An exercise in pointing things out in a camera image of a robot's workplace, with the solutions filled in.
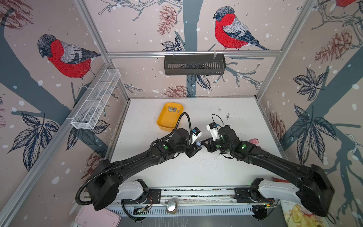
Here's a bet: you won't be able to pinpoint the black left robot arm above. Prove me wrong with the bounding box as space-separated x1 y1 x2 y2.
75 112 201 211

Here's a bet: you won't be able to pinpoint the pink pig toy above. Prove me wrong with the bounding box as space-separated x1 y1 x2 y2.
249 138 260 145

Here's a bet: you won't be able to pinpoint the silver round knob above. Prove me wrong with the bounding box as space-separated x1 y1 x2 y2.
166 200 178 214

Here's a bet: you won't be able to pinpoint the staple strips in tray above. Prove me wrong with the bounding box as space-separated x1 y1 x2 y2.
168 107 179 113

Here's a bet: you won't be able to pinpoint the pink lid box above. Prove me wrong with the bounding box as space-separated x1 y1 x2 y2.
75 205 121 227

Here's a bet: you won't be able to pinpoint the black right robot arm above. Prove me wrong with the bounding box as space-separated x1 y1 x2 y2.
201 123 335 217

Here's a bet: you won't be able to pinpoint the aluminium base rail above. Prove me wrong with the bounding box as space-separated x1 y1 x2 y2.
106 186 278 218

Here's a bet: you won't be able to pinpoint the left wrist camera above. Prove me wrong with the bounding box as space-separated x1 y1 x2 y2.
192 127 202 144

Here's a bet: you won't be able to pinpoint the black wall basket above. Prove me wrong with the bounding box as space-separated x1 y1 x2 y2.
164 54 226 76

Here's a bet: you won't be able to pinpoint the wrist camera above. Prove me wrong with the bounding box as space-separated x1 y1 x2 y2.
192 127 202 144
207 123 219 141

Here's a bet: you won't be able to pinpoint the yellow plastic tray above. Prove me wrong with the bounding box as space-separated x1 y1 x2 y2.
157 102 183 132

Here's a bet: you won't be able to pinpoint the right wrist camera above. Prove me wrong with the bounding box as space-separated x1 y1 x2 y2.
207 123 219 141

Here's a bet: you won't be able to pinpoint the white wire mesh shelf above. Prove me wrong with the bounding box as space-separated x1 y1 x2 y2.
71 69 121 130

